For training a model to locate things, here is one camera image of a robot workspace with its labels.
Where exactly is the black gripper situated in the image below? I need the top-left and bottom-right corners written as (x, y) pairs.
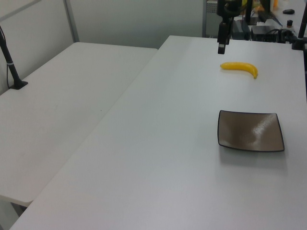
top-left (217, 17), bottom-right (234, 55)

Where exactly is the yellow banana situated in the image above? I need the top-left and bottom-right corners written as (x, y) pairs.
top-left (220, 61), bottom-right (259, 80)

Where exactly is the square brown ceramic plate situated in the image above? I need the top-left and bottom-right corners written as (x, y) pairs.
top-left (217, 110), bottom-right (286, 153)

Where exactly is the grey electronics box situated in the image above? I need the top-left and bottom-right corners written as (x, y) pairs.
top-left (231, 20), bottom-right (250, 40)

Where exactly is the perforated grey metal panel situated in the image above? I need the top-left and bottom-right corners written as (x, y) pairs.
top-left (203, 0), bottom-right (219, 38)

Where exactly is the black electronics box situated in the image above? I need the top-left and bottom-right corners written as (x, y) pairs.
top-left (251, 24), bottom-right (277, 42)

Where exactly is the yellow background object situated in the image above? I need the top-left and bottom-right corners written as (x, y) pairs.
top-left (241, 0), bottom-right (265, 13)

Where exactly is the black upright post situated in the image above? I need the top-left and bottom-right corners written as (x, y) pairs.
top-left (245, 0), bottom-right (253, 24)

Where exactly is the black cable bundle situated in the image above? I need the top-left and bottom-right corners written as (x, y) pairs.
top-left (275, 28), bottom-right (297, 44)

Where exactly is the black camera pole with clamp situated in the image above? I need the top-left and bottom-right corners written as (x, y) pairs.
top-left (291, 0), bottom-right (307, 51)

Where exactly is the black camera pole white band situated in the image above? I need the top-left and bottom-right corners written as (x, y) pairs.
top-left (0, 24), bottom-right (29, 91)

